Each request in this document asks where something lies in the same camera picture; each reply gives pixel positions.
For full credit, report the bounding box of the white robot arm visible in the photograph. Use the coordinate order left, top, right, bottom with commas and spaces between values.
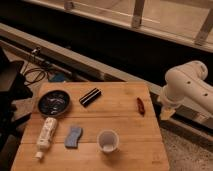
157, 60, 213, 120

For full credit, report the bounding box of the black box with white stripe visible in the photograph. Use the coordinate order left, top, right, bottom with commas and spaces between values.
79, 88, 101, 107

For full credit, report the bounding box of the translucent plastic cup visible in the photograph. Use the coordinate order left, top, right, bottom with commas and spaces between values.
97, 130, 119, 154

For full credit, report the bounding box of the dark round bowl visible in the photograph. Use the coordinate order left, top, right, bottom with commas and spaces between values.
38, 90, 71, 117

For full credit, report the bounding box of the white tube with cap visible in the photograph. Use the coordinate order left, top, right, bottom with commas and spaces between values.
35, 117, 57, 160

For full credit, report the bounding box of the black cable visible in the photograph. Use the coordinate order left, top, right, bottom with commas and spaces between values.
21, 61, 54, 86

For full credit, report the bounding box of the blue sponge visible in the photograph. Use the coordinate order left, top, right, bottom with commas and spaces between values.
64, 126, 83, 148

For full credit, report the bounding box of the red pocket knife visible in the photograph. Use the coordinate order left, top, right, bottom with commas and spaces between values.
137, 97, 145, 116

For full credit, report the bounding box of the blue object on floor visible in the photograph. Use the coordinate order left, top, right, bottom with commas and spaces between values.
50, 74, 66, 82

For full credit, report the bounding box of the black equipment on left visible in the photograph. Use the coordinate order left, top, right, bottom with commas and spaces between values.
0, 46, 34, 161

